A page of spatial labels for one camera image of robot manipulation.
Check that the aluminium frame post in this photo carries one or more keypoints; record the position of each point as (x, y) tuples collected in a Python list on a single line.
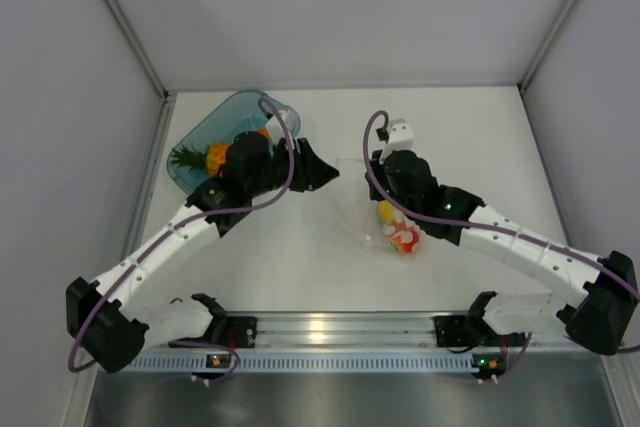
[(122, 22), (551, 36)]

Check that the aluminium mounting rail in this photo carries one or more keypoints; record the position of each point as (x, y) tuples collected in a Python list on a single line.
[(275, 330)]

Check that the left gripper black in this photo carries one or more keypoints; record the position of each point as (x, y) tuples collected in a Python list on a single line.
[(312, 168)]

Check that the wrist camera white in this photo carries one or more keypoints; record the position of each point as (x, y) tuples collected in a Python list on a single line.
[(396, 135), (279, 128)]

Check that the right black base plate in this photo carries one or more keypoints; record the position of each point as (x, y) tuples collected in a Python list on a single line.
[(462, 331)]

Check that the left aluminium frame post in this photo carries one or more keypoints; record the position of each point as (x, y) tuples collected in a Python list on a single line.
[(122, 22)]

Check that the fake red yellow mango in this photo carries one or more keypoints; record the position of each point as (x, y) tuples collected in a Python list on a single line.
[(263, 132)]

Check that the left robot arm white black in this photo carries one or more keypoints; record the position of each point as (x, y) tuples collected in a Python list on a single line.
[(111, 317)]

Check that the clear zip top bag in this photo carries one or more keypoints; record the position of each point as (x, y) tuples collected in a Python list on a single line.
[(372, 223)]

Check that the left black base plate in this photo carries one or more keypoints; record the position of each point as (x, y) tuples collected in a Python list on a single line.
[(227, 331)]

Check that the fake pineapple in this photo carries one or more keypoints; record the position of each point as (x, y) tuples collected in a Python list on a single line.
[(208, 161)]

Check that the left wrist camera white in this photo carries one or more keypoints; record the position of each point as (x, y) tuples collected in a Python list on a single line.
[(279, 128)]

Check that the teal plastic bin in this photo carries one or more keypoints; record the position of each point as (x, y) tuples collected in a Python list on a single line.
[(240, 112)]

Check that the white slotted cable duct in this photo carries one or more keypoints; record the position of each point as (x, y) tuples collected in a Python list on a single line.
[(184, 361)]

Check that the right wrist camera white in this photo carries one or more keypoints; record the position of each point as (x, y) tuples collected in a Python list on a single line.
[(396, 135)]

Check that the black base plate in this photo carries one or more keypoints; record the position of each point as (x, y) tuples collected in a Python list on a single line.
[(462, 331), (227, 331)]

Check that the right aluminium frame post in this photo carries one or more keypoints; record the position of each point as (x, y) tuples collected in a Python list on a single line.
[(551, 36)]

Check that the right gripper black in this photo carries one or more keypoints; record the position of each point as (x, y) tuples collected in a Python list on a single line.
[(375, 191)]

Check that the fake yellow lemon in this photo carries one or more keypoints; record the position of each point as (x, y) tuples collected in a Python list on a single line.
[(385, 212)]

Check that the fake red apple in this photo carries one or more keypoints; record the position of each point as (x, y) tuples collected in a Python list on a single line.
[(402, 236)]

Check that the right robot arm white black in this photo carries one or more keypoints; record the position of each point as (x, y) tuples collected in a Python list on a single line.
[(591, 298)]

